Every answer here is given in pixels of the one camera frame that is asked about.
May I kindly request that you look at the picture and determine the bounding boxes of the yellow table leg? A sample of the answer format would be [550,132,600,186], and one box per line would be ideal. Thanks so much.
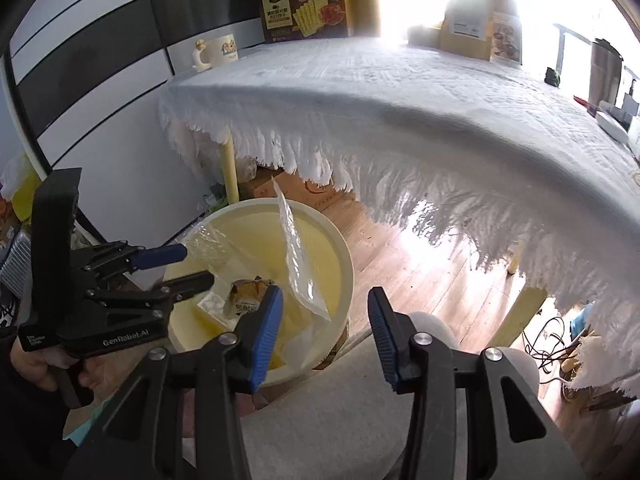
[219,142,240,207]
[499,287,549,349]

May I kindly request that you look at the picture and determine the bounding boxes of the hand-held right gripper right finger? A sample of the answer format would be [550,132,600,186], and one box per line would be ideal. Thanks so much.
[367,286,586,480]

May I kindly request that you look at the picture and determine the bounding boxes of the cardboard box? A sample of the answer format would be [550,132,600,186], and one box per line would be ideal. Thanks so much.
[244,167,359,217]

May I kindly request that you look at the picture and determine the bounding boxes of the clear bubble wrap sheet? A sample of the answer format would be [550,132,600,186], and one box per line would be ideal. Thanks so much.
[182,224,242,302]

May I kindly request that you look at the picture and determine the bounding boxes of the pale yellow plastic wastebasket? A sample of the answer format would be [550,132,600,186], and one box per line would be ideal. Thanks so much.
[165,198,355,389]

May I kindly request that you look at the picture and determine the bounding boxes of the black and white wardrobe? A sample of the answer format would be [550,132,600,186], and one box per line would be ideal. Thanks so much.
[0,0,277,173]

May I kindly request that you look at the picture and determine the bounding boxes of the person's left hand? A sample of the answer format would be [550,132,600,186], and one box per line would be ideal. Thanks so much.
[10,347,106,392]

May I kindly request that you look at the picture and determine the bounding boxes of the small open picture carton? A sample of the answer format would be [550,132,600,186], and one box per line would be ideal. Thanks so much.
[487,9,524,66]

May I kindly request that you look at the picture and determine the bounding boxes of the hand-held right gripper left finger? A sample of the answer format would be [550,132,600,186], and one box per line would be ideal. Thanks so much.
[62,285,285,480]

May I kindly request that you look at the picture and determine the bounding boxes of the person's grey trouser legs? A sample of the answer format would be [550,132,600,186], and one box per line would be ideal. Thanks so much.
[184,312,544,480]

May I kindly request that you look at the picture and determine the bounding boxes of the stainless steel tumbler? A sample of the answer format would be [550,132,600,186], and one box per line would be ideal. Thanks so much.
[587,38,624,109]

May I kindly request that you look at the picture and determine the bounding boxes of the orange white wrapper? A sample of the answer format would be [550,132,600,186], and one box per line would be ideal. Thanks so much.
[227,277,274,317]

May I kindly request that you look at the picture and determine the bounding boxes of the yellow bag on floor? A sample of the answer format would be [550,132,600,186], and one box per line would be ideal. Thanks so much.
[0,154,42,222]

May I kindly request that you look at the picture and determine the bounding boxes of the kraft paper pouch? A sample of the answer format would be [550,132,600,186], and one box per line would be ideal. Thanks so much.
[438,0,494,61]

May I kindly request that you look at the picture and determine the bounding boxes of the clear plastic bag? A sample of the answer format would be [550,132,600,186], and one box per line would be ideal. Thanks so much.
[269,175,332,324]

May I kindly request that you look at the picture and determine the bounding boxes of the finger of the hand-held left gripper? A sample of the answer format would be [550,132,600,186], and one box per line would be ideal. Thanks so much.
[89,271,215,312]
[91,241,189,277]

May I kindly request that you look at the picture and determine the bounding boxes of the brown cracker box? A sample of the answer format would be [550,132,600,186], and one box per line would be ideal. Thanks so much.
[256,0,357,44]

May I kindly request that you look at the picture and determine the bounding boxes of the cream cartoon mug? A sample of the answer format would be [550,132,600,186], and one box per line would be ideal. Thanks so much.
[192,33,241,72]

